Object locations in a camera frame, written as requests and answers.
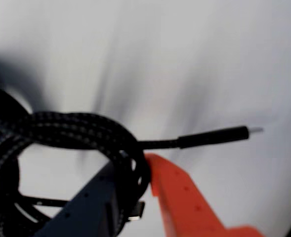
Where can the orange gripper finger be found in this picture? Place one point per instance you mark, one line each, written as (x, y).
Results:
(184, 205)

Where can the blue-grey gripper finger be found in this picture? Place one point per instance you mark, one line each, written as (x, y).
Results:
(86, 217)

